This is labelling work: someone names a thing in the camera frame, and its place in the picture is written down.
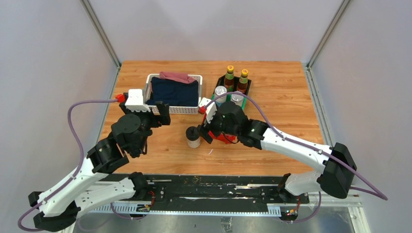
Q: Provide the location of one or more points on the black plastic bin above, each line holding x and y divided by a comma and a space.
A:
220, 82

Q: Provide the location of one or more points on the black cap shaker front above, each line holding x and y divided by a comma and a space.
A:
193, 137

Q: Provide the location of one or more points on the pink cloth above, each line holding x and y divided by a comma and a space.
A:
176, 77

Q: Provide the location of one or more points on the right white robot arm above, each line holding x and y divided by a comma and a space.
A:
333, 167

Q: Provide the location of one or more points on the silver lid jar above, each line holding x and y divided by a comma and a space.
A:
237, 98
218, 92

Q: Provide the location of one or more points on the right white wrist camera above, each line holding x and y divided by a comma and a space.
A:
208, 108

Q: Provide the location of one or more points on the dark blue cloth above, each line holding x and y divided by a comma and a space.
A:
173, 93

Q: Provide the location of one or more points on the yellow cap sauce bottle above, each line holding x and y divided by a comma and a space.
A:
243, 81
229, 78

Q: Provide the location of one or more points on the silver lid jar back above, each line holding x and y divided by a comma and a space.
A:
237, 98

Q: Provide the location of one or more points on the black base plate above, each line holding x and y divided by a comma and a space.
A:
212, 195

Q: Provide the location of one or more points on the green plastic bin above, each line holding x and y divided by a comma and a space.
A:
228, 99

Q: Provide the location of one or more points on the red plastic bin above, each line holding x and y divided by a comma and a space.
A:
226, 138

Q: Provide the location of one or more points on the white plastic basket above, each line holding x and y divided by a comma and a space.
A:
188, 110

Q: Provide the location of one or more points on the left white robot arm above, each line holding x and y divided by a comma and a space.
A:
60, 206

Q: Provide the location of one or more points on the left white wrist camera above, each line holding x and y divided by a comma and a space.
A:
135, 101

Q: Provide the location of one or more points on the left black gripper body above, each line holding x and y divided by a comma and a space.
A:
148, 119

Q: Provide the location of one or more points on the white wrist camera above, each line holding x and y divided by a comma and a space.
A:
135, 101
208, 108

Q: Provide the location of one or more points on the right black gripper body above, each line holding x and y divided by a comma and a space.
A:
217, 125

